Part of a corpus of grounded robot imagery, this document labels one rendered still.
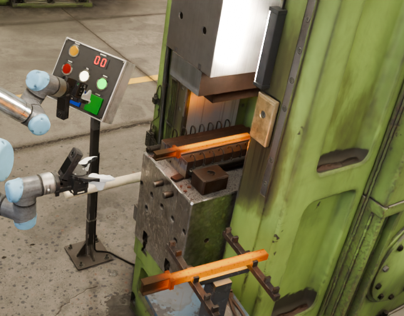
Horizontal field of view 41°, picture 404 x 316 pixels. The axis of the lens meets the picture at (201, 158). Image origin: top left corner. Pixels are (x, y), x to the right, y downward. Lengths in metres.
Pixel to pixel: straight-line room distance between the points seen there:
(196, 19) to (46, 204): 1.88
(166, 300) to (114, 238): 1.31
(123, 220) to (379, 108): 1.83
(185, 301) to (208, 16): 0.97
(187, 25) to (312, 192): 0.73
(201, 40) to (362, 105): 0.61
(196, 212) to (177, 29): 0.68
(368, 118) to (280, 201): 0.45
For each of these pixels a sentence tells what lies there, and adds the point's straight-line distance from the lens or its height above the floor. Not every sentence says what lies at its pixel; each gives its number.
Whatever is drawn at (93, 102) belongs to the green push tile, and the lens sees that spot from 2.36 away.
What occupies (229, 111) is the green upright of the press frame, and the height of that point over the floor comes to 1.02.
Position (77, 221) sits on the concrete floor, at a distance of 3.29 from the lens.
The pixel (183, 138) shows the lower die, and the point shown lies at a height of 0.98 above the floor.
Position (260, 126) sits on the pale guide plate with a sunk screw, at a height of 1.25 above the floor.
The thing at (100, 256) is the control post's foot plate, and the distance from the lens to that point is 3.05.
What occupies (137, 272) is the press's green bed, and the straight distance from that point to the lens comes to 2.60.
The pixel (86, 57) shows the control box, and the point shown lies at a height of 1.16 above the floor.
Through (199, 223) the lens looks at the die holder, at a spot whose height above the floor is 0.80.
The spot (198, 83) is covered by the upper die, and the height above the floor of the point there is 1.32.
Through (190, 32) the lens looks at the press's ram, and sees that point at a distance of 1.92.
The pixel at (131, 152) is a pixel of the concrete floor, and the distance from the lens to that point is 3.95.
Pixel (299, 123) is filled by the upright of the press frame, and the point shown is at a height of 1.33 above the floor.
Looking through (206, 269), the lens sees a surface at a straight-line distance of 1.65.
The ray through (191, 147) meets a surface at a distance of 2.13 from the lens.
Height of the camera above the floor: 2.09
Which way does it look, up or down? 32 degrees down
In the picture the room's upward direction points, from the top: 10 degrees clockwise
